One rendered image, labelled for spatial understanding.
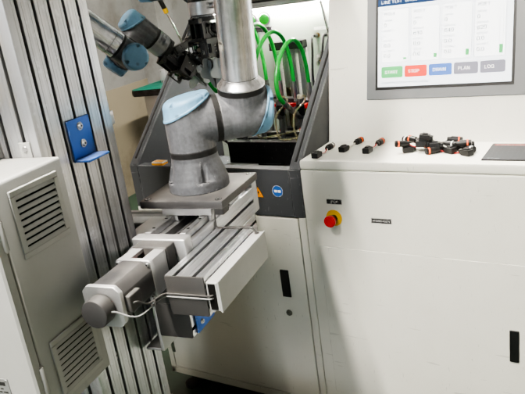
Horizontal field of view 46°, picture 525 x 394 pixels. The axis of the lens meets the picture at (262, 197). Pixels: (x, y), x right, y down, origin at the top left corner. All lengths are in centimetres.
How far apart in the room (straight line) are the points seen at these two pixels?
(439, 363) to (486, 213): 51
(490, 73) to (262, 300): 104
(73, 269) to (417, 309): 106
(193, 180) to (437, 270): 77
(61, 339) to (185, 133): 54
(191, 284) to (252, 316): 99
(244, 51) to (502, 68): 80
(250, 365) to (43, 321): 125
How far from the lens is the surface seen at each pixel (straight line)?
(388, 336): 200
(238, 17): 141
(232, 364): 240
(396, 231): 182
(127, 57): 178
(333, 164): 182
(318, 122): 199
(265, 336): 224
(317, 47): 236
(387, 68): 199
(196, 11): 185
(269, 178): 194
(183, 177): 148
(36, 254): 120
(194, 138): 146
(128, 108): 540
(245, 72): 145
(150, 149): 231
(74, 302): 129
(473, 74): 191
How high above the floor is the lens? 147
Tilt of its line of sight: 18 degrees down
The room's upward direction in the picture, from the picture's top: 8 degrees counter-clockwise
